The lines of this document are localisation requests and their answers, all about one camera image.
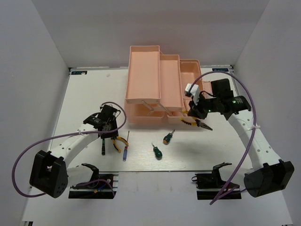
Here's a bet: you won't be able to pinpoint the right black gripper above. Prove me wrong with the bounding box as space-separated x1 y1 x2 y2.
188 93 220 120

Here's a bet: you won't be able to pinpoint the yellow needle-nose pliers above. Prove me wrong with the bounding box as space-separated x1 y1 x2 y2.
180 110 213 131
110 136 129 153

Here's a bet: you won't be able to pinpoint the black green slim screwdriver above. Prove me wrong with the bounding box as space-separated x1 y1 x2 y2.
102 139 105 155

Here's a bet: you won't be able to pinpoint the blue red handle screwdriver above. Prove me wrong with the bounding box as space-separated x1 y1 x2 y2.
123 131 130 161

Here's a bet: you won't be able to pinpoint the stubby green orange screwdriver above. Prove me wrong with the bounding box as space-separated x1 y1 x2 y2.
163 130 175 145

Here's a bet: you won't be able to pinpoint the pink plastic toolbox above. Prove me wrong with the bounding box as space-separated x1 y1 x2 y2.
124 46 201 126

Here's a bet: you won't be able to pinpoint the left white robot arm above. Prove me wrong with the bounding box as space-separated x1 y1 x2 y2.
30 105 118 198

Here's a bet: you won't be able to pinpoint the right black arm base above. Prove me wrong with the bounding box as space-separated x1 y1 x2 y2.
191 162 242 200

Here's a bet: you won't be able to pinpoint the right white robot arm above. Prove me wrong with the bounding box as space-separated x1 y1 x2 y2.
185 79 294 197

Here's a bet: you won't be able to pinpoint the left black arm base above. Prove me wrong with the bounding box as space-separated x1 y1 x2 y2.
68 163 119 200

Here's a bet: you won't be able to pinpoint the right blue table label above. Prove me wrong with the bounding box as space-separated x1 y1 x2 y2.
212 68 229 72

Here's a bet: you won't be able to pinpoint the blue table label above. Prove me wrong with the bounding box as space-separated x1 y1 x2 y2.
212 68 229 72
71 71 87 75

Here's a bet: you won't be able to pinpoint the left blue table label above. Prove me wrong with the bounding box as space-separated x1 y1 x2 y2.
71 71 87 75

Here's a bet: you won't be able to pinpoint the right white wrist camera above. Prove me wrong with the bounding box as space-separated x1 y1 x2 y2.
184 83 200 105

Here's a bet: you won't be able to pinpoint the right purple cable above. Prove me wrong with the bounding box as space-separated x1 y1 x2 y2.
190 72 258 206

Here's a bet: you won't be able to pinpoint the purple cable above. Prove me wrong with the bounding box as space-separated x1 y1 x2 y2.
11 101 128 197
190 72 258 206

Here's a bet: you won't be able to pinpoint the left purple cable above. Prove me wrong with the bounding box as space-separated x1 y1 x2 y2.
11 101 128 197

